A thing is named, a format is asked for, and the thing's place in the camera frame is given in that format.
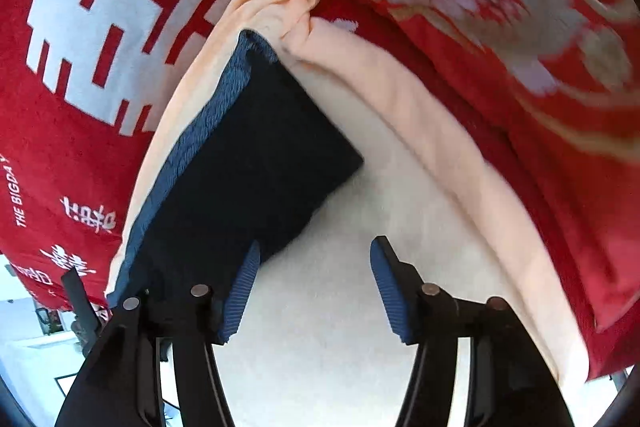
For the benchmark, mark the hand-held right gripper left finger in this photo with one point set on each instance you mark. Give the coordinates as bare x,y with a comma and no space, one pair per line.
239,299

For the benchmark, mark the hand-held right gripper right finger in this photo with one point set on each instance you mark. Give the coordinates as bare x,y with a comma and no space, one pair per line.
396,299

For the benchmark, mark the black pants with blue waistband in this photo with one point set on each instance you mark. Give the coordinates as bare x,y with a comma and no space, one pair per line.
235,162

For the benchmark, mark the peach cloth sheet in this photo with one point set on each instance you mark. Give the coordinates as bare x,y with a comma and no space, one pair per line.
350,257

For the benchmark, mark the black stand bar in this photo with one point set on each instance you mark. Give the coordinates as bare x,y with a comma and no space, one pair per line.
80,307

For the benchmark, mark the red blanket with white print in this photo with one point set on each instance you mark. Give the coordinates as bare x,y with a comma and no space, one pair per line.
95,57

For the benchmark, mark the red floral quilt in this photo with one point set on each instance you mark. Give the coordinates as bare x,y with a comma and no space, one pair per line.
500,7

